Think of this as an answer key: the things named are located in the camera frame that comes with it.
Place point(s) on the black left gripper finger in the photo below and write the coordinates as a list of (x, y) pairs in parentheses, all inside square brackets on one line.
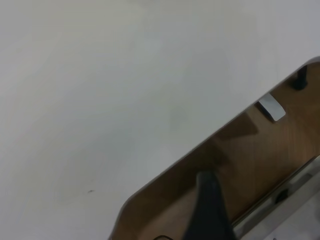
[(210, 212)]

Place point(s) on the black table foot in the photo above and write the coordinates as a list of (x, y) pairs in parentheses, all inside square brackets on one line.
[(299, 80)]

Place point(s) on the silver metal frame rail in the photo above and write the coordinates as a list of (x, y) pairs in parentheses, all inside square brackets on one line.
[(282, 197)]

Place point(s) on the white table leg bracket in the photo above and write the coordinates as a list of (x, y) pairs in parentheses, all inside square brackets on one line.
[(272, 107)]

